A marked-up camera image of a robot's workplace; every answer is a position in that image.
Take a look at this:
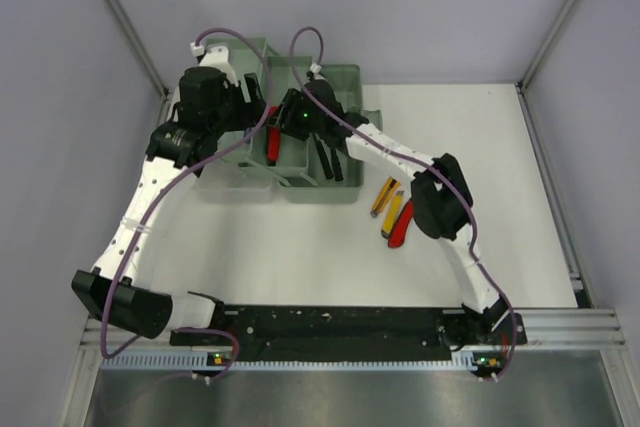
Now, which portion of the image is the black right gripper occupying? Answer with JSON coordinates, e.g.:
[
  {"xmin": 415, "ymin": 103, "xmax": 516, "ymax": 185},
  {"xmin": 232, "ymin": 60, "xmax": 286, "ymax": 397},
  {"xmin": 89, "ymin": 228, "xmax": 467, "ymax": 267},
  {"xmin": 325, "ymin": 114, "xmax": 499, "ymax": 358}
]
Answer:
[{"xmin": 265, "ymin": 90, "xmax": 324, "ymax": 143}]

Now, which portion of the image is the green translucent tool box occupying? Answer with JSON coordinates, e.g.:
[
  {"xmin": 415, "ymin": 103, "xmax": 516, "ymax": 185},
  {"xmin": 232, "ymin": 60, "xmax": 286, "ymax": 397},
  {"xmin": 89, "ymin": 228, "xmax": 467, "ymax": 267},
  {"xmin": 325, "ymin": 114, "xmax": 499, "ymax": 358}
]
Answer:
[{"xmin": 222, "ymin": 37, "xmax": 382, "ymax": 204}]

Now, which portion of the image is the red utility knife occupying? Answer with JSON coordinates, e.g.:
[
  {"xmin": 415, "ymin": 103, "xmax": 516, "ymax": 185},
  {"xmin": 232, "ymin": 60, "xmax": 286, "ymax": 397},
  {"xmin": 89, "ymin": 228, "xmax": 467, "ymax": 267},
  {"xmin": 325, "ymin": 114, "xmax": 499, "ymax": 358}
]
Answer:
[
  {"xmin": 266, "ymin": 106, "xmax": 281, "ymax": 166},
  {"xmin": 387, "ymin": 200, "xmax": 414, "ymax": 249}
]

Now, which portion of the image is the black hammer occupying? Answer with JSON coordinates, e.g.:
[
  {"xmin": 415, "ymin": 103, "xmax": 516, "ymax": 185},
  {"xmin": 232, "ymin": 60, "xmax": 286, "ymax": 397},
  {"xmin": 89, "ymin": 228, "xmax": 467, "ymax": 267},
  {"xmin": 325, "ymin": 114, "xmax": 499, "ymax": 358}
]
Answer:
[
  {"xmin": 312, "ymin": 133, "xmax": 334, "ymax": 180},
  {"xmin": 329, "ymin": 148, "xmax": 344, "ymax": 182}
]

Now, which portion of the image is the yellow black utility knife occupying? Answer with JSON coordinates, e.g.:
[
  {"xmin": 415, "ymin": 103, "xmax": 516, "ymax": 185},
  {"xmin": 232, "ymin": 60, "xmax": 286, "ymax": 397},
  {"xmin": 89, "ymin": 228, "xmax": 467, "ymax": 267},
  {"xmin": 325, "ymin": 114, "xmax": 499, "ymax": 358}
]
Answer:
[{"xmin": 370, "ymin": 177, "xmax": 401, "ymax": 218}]

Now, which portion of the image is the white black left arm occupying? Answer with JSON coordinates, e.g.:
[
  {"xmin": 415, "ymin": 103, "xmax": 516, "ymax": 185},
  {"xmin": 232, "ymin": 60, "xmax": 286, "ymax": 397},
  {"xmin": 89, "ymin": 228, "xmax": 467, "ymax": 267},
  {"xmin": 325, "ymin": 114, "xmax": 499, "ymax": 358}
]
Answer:
[{"xmin": 72, "ymin": 67, "xmax": 265, "ymax": 344}]

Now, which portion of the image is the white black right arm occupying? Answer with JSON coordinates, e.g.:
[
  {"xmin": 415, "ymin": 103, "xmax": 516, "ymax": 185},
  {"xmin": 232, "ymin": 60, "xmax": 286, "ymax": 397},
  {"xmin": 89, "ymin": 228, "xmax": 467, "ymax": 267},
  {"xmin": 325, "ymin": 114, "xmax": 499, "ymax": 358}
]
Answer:
[{"xmin": 276, "ymin": 78, "xmax": 517, "ymax": 343}]

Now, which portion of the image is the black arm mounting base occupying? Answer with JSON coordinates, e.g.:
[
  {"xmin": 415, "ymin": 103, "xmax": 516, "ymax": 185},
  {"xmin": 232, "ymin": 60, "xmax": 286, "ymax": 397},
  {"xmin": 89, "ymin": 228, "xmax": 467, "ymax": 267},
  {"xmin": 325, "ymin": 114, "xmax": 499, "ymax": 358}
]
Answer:
[{"xmin": 168, "ymin": 304, "xmax": 529, "ymax": 362}]

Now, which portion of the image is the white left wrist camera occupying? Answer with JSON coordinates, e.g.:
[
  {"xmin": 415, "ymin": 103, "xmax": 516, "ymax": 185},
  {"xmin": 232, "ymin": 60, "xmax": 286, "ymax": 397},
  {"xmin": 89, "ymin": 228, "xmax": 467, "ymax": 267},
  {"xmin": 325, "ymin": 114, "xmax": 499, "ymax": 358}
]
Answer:
[{"xmin": 199, "ymin": 44, "xmax": 238, "ymax": 85}]

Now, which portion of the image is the aluminium frame post left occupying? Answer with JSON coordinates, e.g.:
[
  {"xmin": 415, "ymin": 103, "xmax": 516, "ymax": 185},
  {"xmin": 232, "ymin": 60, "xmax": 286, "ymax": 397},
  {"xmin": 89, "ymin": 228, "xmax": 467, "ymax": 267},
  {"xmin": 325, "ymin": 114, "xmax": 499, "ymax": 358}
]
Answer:
[{"xmin": 103, "ymin": 0, "xmax": 169, "ymax": 98}]

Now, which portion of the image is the aluminium frame post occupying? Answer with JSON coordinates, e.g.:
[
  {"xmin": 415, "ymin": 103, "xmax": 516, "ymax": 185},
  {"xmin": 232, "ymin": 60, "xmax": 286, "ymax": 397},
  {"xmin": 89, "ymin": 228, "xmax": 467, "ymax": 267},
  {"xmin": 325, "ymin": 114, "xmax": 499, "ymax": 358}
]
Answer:
[
  {"xmin": 517, "ymin": 0, "xmax": 614, "ymax": 93},
  {"xmin": 103, "ymin": 0, "xmax": 169, "ymax": 98}
]

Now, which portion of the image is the grey slotted cable duct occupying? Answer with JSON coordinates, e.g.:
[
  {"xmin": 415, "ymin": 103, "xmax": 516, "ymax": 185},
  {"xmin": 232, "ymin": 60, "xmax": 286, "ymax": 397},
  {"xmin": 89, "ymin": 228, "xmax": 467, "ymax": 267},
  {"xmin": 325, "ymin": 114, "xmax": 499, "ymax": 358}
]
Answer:
[{"xmin": 100, "ymin": 346, "xmax": 481, "ymax": 372}]

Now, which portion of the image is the aluminium front rail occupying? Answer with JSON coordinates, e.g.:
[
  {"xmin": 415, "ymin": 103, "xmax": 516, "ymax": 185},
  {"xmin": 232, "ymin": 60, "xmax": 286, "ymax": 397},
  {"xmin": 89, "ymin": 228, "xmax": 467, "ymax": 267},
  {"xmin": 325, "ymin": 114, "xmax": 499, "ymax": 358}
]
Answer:
[{"xmin": 79, "ymin": 309, "xmax": 629, "ymax": 353}]

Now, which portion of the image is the aluminium frame post right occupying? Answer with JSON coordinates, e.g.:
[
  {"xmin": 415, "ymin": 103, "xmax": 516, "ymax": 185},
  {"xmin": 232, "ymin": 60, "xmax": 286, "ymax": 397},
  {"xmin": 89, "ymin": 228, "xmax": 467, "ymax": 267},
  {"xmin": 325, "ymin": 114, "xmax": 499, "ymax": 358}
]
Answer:
[{"xmin": 517, "ymin": 0, "xmax": 614, "ymax": 93}]

